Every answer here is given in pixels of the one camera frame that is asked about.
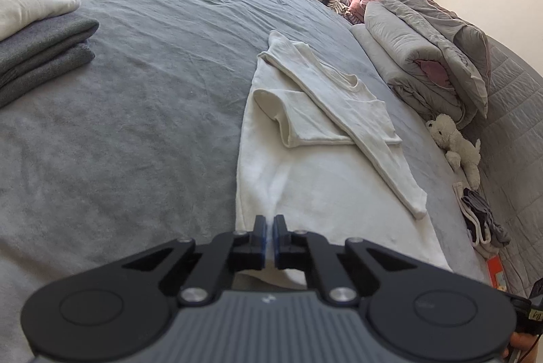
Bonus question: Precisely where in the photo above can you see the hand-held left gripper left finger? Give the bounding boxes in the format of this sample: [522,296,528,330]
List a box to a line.
[121,214,269,306]

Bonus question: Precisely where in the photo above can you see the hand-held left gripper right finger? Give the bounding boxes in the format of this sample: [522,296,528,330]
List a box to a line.
[273,214,418,306]

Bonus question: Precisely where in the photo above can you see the white sweatshirt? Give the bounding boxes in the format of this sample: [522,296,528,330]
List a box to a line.
[235,30,452,289]

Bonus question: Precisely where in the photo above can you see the small pile of clothes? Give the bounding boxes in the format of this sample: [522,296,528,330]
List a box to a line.
[452,181,512,257]

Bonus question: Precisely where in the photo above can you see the person's right hand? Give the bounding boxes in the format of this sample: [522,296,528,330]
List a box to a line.
[505,335,534,359]

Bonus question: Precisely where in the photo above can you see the orange book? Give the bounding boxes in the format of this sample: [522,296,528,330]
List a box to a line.
[487,255,507,291]

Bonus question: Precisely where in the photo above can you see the grey bed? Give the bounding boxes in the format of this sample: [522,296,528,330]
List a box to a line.
[0,0,488,363]

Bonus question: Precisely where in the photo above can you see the grey quilted headboard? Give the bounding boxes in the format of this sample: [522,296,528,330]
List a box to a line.
[462,34,543,304]

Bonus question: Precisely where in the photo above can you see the white plush dog toy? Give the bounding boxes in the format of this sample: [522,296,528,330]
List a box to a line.
[425,113,482,190]

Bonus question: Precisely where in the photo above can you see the folded grey quilt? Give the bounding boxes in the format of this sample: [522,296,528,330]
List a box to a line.
[352,0,493,130]

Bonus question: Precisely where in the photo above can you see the folded grey garment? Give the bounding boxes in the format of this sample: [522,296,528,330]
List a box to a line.
[0,13,100,109]

